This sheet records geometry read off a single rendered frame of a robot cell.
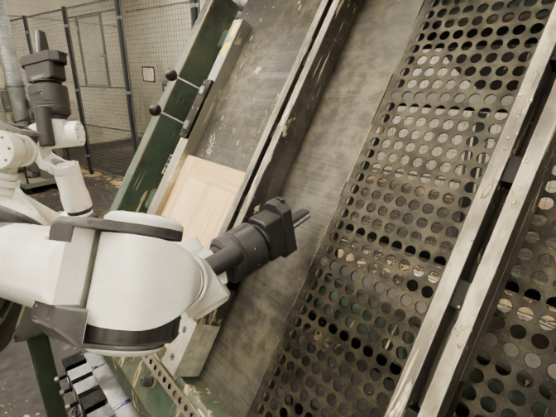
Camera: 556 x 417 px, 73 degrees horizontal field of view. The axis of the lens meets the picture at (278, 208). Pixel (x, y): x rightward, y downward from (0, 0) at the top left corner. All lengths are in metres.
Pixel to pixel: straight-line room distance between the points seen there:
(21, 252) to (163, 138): 1.06
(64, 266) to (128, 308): 0.07
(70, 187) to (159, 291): 0.79
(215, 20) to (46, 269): 1.29
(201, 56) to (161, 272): 1.21
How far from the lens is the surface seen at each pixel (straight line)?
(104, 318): 0.38
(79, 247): 0.40
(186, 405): 0.92
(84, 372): 1.26
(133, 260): 0.37
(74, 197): 1.15
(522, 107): 0.64
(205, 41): 1.53
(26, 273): 0.42
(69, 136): 1.09
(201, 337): 0.91
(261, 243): 0.66
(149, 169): 1.45
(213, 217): 1.01
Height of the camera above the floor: 1.54
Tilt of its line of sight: 20 degrees down
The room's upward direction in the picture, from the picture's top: straight up
